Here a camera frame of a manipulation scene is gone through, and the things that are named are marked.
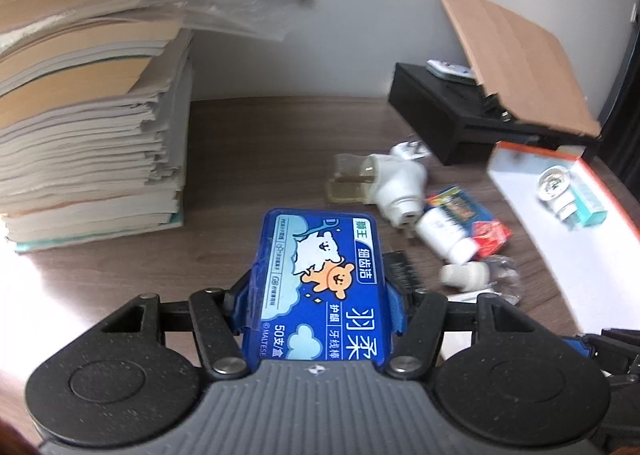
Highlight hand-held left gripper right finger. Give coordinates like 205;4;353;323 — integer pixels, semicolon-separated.
382;255;546;381

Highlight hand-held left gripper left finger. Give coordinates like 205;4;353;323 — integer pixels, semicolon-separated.
100;271;263;382

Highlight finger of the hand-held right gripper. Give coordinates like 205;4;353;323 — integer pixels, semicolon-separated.
560;327;640;377

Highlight blue dental floss box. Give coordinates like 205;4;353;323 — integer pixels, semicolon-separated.
240;208;396;371

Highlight white pill bottle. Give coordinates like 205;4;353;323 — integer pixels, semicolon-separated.
416;210;480;265

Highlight orange-edged white cardboard box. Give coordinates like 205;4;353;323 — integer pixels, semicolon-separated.
487;141;640;336

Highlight crumpled clear plastic wrapper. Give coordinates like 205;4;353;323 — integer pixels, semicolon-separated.
487;257;524;304

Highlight red snack packet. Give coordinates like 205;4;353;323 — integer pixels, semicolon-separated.
470;220;514;260

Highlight playing card pack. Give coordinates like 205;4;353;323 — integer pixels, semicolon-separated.
425;186;496;236

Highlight white angled plug-in heater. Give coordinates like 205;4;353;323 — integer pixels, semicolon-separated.
367;152;429;229

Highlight translucent plug cover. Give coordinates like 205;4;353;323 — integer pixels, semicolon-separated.
325;154;377;206

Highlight teal and white carton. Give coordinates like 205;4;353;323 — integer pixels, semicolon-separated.
570;172;609;231

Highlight white usb charger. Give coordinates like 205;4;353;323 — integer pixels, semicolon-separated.
390;135;430;164

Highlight black desk riser shelf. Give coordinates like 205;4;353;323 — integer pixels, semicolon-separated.
389;62;602;166

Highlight white remote control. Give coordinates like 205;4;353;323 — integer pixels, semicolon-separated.
426;60;479;82

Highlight stack of books and papers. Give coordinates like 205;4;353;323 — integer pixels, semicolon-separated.
0;0;221;254

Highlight wooden reading stand board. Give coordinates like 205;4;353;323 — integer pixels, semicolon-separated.
434;0;603;138

